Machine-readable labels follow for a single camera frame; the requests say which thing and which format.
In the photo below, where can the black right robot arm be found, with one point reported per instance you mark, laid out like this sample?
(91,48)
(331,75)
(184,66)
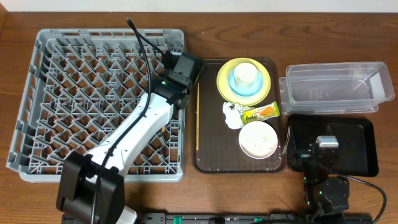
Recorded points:
(324,194)

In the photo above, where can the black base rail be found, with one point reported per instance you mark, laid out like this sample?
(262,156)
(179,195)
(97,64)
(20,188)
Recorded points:
(153,218)

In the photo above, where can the yellow plate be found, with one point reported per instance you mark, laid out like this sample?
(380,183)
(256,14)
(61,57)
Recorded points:
(228,95)

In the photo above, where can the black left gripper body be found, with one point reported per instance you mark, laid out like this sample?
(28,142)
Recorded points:
(183,102)

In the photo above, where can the light blue bowl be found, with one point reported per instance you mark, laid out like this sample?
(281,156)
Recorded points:
(250,90)

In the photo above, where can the clear plastic bin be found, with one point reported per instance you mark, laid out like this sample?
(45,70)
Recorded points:
(335,88)

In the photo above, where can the Apollo snack wrapper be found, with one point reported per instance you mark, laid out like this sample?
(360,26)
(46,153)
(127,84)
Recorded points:
(261,113)

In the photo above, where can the brown serving tray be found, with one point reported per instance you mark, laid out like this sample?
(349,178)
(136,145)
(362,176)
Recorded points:
(219,150)

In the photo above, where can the grey dishwasher rack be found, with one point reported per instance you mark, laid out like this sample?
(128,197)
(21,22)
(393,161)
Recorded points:
(81,84)

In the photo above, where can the black tray bin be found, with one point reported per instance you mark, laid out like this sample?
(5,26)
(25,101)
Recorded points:
(356,153)

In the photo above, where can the cream cup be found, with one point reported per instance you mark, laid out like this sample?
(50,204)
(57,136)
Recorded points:
(245,74)

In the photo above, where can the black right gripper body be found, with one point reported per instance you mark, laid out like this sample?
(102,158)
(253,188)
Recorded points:
(305,155)

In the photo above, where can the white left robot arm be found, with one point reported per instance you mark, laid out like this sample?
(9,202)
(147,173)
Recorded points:
(91,186)

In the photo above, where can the crumpled white tissue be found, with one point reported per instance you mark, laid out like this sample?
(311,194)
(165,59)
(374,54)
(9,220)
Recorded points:
(233,114)

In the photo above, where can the white small plate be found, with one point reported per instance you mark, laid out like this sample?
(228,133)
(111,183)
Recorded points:
(258,140)

